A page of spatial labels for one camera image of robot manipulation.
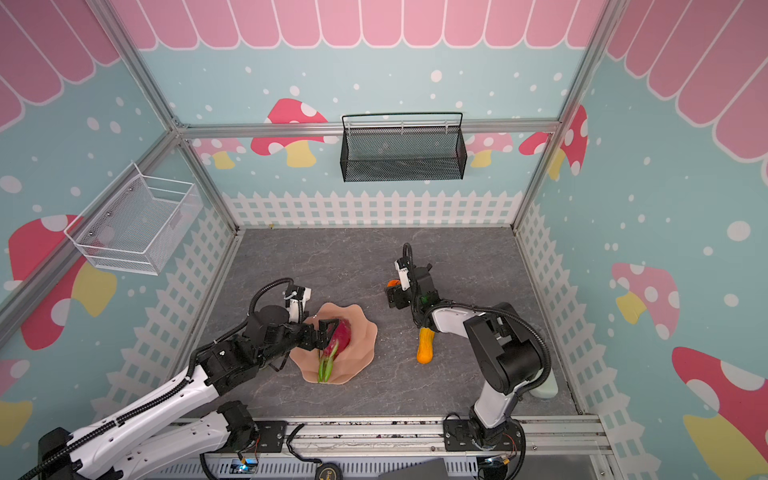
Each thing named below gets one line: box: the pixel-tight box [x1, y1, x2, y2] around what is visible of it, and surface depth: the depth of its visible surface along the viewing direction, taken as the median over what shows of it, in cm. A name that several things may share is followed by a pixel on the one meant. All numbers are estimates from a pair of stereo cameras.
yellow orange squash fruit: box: [416, 327, 435, 364], surface depth 87 cm
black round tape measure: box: [316, 462, 343, 480], surface depth 69 cm
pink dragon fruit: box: [317, 319, 352, 383], surface depth 82 cm
